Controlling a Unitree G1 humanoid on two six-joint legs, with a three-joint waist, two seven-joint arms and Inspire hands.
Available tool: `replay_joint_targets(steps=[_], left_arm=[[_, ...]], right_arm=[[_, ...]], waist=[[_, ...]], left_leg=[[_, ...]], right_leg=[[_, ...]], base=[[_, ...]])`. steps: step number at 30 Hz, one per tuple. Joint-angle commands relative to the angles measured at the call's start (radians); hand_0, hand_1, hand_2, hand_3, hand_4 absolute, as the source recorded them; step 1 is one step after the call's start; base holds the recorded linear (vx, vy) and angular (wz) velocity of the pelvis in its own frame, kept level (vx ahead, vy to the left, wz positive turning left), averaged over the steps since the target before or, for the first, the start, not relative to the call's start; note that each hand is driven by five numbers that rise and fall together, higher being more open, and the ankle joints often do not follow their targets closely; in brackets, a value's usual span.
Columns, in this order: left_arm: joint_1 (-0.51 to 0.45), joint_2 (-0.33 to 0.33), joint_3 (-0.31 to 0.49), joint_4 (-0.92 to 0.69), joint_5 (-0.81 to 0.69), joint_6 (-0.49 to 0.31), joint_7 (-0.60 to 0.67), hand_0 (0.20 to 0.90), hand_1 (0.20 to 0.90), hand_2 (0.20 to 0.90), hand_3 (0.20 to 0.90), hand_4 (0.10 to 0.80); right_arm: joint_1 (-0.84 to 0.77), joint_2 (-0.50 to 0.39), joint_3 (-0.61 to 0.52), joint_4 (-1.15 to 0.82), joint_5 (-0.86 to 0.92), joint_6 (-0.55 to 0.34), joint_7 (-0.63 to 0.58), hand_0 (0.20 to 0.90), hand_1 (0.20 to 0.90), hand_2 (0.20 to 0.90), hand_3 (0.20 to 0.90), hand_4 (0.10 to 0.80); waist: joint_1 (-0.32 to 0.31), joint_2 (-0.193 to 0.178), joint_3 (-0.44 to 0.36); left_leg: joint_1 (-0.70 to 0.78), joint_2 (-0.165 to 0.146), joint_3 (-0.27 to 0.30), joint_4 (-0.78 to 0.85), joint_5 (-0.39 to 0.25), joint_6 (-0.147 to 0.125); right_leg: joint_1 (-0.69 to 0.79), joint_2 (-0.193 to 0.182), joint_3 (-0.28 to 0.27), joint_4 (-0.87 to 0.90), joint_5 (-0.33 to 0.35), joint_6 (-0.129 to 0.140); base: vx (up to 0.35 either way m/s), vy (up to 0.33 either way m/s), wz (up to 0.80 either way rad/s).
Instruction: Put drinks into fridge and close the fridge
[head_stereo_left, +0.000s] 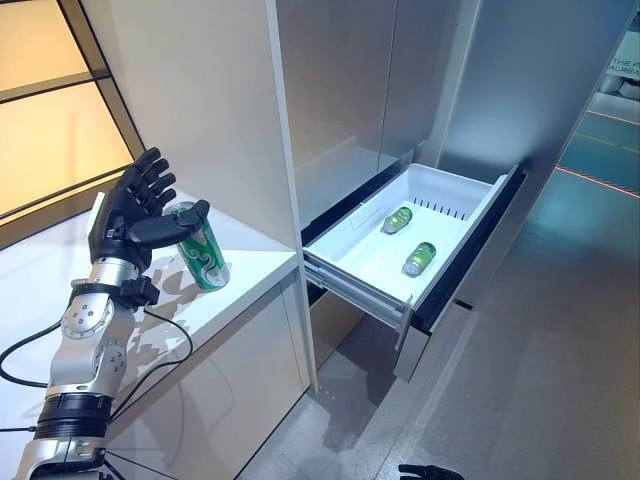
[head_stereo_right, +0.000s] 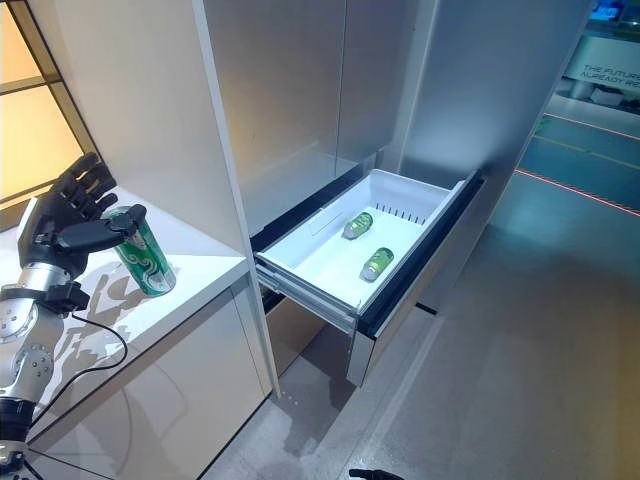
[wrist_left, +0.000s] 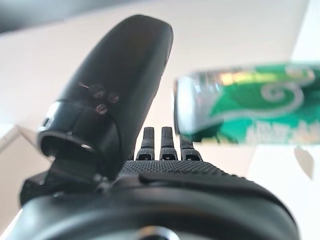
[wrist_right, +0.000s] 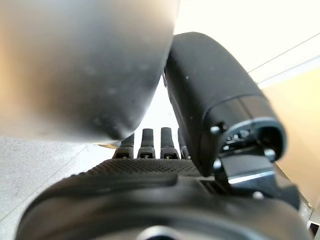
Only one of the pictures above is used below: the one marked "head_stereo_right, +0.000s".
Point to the white plastic drawer bin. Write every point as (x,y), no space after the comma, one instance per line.
(320,260)

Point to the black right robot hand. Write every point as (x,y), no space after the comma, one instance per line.
(372,475)

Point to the white printed sign board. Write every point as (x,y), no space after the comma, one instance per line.
(610,72)

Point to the steel fridge drawer front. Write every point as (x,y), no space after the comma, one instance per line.
(430,285)

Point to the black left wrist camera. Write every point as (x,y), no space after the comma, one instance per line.
(67,296)

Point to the dark framed lit window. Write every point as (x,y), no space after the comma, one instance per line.
(25,105)

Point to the white tall side panel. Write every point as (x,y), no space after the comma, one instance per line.
(150,100)

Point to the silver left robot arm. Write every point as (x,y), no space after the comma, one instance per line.
(30,350)

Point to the tall green beer can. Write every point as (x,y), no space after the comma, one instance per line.
(147,260)

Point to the small green drink can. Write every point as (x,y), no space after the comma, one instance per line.
(378,263)
(359,224)

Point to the stainless steel fridge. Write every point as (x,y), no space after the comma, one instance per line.
(300,90)

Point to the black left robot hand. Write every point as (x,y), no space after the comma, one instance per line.
(55,220)

